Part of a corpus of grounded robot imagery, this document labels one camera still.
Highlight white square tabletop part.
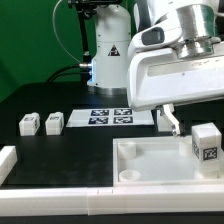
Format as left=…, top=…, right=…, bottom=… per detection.
left=113, top=136, right=224, bottom=187

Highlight white fence wall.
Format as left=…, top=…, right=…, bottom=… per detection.
left=0, top=146, right=17, bottom=186
left=0, top=184, right=224, bottom=217

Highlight white sheet with markers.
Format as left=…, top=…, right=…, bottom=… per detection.
left=67, top=108, right=154, bottom=127

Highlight grey thin cable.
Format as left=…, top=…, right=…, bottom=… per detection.
left=52, top=0, right=83, bottom=64

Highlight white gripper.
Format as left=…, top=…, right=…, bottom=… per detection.
left=127, top=24, right=224, bottom=137

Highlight white left fence wall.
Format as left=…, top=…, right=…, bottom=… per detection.
left=0, top=146, right=17, bottom=186

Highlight black camera stand pole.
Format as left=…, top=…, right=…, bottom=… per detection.
left=68, top=0, right=96, bottom=63

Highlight black thick cable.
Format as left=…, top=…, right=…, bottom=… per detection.
left=46, top=63, right=92, bottom=84

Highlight white front fence wall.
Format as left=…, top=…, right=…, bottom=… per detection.
left=0, top=184, right=224, bottom=217

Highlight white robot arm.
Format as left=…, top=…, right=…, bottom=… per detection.
left=88, top=0, right=224, bottom=136

